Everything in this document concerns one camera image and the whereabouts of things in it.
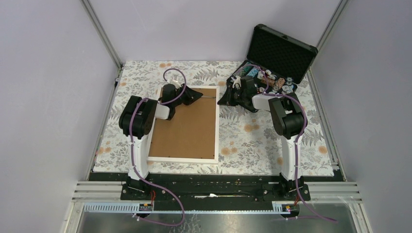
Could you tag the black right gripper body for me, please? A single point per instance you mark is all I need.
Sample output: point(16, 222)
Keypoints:
point(242, 95)

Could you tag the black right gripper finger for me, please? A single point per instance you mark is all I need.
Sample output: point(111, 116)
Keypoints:
point(229, 98)
point(233, 89)

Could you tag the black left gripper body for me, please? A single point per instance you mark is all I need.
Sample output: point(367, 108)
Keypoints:
point(180, 90)

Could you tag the white picture frame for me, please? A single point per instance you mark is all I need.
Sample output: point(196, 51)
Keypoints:
point(194, 138)

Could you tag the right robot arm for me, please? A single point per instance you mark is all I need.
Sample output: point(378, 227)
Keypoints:
point(288, 118)

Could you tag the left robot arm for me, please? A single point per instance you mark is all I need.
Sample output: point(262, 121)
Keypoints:
point(137, 120)

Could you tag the black poker chip case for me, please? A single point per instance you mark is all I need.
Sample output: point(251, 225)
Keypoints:
point(284, 59)

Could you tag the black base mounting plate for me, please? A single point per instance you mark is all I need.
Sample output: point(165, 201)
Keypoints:
point(175, 192)

